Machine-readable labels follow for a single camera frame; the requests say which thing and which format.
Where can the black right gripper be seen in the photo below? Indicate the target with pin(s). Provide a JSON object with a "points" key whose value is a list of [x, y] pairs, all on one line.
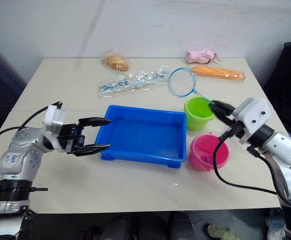
{"points": [[237, 127]]}

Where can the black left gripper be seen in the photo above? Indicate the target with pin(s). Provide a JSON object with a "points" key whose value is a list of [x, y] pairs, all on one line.
{"points": [[69, 138]]}

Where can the blue rimmed fishing net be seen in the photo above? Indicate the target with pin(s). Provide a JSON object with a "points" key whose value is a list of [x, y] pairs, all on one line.
{"points": [[183, 83]]}

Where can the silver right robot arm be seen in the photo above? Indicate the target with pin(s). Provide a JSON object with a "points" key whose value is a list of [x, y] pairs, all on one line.
{"points": [[283, 147]]}

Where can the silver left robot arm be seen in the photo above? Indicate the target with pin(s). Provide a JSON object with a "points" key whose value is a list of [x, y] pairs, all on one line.
{"points": [[23, 150]]}

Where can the green plastic bucket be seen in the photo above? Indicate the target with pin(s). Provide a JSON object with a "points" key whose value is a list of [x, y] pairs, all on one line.
{"points": [[195, 122]]}

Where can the blue plastic tub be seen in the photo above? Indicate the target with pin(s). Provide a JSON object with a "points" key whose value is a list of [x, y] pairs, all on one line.
{"points": [[140, 135]]}

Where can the pink soft toy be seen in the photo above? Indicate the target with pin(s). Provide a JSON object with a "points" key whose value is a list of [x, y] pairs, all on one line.
{"points": [[201, 56]]}

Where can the pink plastic bucket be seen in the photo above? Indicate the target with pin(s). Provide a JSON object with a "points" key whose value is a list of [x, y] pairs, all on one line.
{"points": [[195, 160]]}

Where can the bagged long orange bread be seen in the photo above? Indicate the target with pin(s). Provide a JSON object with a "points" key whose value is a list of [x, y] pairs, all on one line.
{"points": [[218, 72]]}

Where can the clear plastic bag with parts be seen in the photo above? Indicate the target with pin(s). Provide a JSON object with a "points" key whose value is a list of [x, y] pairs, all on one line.
{"points": [[130, 83]]}

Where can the black chair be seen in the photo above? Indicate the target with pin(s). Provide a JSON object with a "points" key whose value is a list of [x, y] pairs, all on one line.
{"points": [[290, 82]]}

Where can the bagged brown bread roll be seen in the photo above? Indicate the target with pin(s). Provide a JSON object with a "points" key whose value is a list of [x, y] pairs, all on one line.
{"points": [[116, 63]]}

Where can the green patterned cloth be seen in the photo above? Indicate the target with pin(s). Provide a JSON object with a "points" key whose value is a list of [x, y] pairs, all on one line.
{"points": [[221, 232]]}

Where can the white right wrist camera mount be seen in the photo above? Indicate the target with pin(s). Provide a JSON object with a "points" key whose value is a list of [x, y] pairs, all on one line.
{"points": [[254, 112]]}

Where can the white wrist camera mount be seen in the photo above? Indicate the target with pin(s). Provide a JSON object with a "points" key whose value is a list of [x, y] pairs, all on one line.
{"points": [[254, 112], [54, 118]]}

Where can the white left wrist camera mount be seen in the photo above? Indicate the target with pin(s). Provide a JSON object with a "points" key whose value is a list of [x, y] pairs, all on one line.
{"points": [[54, 118]]}

